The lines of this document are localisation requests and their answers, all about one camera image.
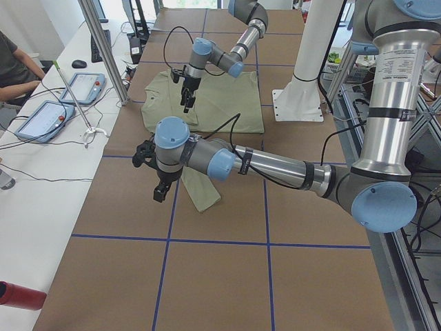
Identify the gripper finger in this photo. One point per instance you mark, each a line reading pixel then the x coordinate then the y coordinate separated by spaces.
pixel 159 194
pixel 189 100
pixel 184 97
pixel 166 189

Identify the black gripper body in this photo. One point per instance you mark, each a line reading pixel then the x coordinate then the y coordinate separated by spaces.
pixel 167 177
pixel 190 83

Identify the light green long-sleeve shirt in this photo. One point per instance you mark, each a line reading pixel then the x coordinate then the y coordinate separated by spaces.
pixel 223 104

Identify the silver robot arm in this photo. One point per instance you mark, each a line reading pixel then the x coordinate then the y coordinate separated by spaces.
pixel 204 51
pixel 374 190

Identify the black power adapter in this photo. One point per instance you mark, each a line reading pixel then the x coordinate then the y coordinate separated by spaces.
pixel 135 50

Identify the green-tipped grabber stick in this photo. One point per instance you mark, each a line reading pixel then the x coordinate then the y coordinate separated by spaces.
pixel 68 97

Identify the far blue teach pendant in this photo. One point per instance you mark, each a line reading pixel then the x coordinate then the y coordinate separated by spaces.
pixel 87 87

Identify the blue teach pendant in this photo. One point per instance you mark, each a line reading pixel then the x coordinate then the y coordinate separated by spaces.
pixel 87 87
pixel 45 122

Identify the black computer mouse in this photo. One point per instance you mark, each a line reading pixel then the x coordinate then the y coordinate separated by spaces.
pixel 78 64

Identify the near blue teach pendant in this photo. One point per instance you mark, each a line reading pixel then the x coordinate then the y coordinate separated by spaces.
pixel 45 122

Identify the seated person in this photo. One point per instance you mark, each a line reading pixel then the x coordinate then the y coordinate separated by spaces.
pixel 20 75

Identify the red bottle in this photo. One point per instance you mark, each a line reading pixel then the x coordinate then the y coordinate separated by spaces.
pixel 17 296

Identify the aluminium frame post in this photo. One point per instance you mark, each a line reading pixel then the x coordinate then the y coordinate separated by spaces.
pixel 94 25

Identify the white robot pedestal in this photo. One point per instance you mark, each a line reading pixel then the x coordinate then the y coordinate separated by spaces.
pixel 300 99

